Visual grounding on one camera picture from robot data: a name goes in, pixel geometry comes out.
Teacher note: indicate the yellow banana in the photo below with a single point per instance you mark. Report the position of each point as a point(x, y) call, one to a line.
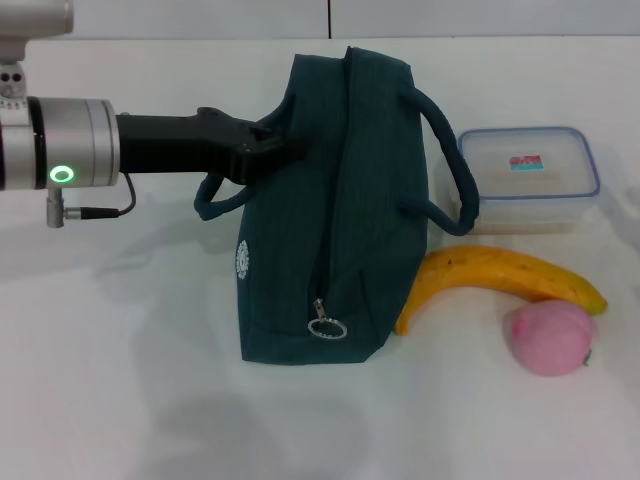
point(500, 272)

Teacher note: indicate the pink peach toy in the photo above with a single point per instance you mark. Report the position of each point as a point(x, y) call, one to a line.
point(550, 340)

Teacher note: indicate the clear blue-rimmed food container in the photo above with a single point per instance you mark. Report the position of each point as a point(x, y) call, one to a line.
point(525, 175)

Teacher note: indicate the dark teal lunch bag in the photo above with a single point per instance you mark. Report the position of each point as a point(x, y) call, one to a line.
point(350, 225)

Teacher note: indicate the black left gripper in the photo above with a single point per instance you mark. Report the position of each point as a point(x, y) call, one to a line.
point(165, 145)

